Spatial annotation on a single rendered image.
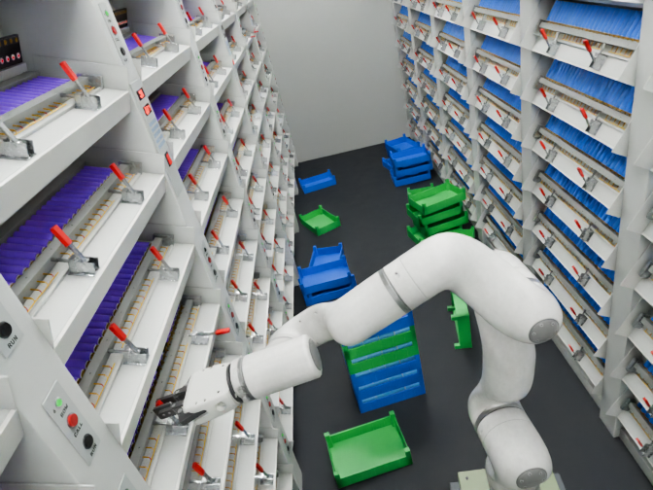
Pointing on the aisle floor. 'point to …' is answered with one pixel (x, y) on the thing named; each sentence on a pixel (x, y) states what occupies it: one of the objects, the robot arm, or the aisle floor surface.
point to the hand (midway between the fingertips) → (167, 406)
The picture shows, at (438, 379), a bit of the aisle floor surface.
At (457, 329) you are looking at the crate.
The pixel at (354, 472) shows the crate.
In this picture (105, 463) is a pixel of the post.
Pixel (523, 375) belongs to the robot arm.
